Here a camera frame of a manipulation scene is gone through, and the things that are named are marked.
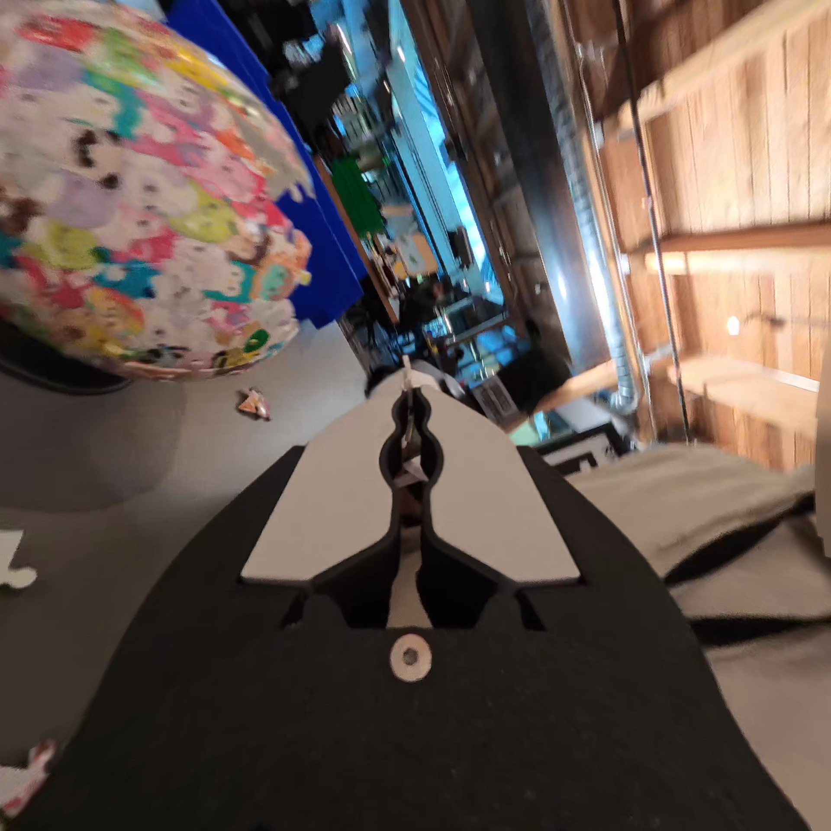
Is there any colourful puzzle piece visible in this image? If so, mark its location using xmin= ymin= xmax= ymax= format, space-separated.
xmin=397 ymin=354 xmax=431 ymax=488

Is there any wooden table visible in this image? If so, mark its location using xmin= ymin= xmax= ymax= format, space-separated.
xmin=312 ymin=152 xmax=401 ymax=327

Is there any colourful puzzle ball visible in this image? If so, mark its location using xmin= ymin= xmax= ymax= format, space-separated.
xmin=0 ymin=0 xmax=314 ymax=381

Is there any white puzzle piece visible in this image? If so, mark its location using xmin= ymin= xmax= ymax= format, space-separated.
xmin=0 ymin=529 xmax=39 ymax=592

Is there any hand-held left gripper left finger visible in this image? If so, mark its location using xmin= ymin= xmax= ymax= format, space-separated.
xmin=240 ymin=375 xmax=416 ymax=629

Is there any pale pink puzzle piece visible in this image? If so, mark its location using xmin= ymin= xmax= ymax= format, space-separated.
xmin=0 ymin=740 xmax=57 ymax=820

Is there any silver ventilation duct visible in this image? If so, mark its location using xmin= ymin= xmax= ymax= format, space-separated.
xmin=467 ymin=0 xmax=645 ymax=416

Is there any person's cream sweatshirt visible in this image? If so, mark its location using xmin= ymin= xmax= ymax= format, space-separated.
xmin=565 ymin=441 xmax=831 ymax=831

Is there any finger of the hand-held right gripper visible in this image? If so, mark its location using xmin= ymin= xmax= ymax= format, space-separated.
xmin=415 ymin=367 xmax=470 ymax=402

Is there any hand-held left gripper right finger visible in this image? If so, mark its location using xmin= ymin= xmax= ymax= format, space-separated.
xmin=413 ymin=383 xmax=580 ymax=629

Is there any green plastic bin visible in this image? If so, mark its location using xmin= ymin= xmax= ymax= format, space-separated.
xmin=331 ymin=156 xmax=388 ymax=236

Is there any blue plastic bin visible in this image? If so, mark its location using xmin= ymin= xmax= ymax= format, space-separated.
xmin=165 ymin=0 xmax=364 ymax=329

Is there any black ball stand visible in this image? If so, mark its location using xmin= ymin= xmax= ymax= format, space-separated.
xmin=0 ymin=318 xmax=135 ymax=396

